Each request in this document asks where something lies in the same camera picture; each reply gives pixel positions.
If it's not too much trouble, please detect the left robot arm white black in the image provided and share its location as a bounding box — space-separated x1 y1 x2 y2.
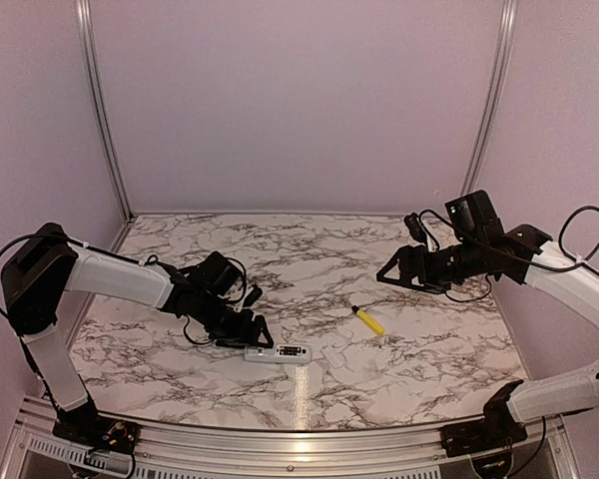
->
0 223 274 444

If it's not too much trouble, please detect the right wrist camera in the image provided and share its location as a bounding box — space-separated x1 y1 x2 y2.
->
403 213 440 251

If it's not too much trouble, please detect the left aluminium frame post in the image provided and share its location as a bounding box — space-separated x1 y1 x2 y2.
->
75 0 134 223

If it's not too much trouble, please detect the white battery compartment cover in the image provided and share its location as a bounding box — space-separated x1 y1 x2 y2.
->
321 347 345 369

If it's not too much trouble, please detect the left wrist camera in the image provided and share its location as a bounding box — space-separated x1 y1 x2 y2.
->
242 284 263 308

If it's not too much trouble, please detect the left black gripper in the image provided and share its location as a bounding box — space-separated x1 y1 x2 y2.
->
194 291 274 347

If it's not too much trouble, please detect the right aluminium frame post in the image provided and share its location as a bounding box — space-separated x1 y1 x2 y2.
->
460 0 519 196

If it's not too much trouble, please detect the white remote control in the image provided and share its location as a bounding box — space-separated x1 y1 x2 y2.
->
244 344 312 365

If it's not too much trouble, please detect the front aluminium rail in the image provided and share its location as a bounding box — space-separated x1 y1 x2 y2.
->
0 400 579 478

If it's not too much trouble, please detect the aluminium frame post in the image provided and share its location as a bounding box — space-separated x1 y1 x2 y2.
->
460 0 519 196
75 0 134 223

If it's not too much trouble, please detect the yellow handled screwdriver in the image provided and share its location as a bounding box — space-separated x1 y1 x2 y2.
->
351 305 385 336

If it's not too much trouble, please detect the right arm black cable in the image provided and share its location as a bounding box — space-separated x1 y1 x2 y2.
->
558 206 599 270

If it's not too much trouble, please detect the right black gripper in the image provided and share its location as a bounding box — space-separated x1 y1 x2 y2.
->
377 237 487 294

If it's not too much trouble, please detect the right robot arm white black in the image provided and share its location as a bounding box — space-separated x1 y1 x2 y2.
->
376 191 599 457

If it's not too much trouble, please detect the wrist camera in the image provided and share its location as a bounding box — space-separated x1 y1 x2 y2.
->
403 213 440 251
242 284 263 308

